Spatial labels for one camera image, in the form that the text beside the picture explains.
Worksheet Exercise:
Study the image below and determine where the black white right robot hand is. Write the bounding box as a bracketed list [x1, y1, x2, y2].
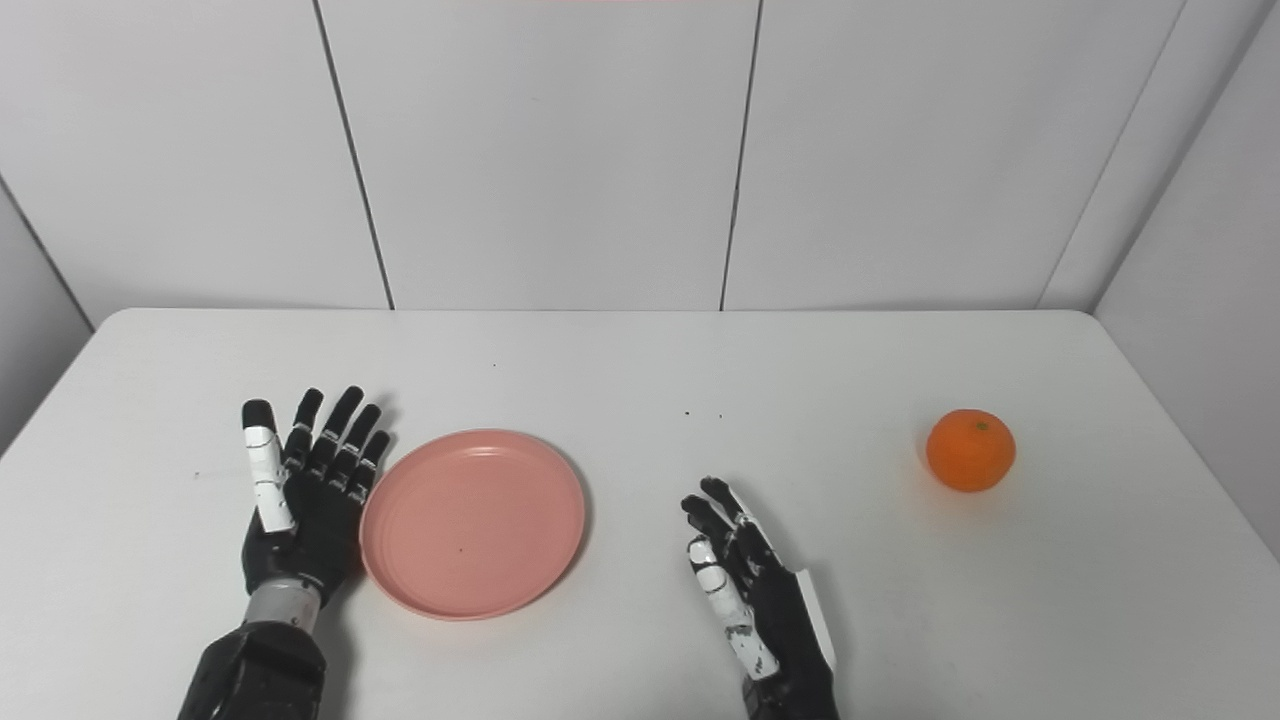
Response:
[681, 476, 841, 720]

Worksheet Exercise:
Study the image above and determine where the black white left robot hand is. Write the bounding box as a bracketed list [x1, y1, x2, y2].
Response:
[240, 386, 392, 608]

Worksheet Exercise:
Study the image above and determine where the pink round plate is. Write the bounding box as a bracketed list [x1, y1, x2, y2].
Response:
[359, 429, 587, 622]

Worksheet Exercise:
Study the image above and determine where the orange fruit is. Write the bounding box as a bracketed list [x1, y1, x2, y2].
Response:
[925, 408, 1018, 493]

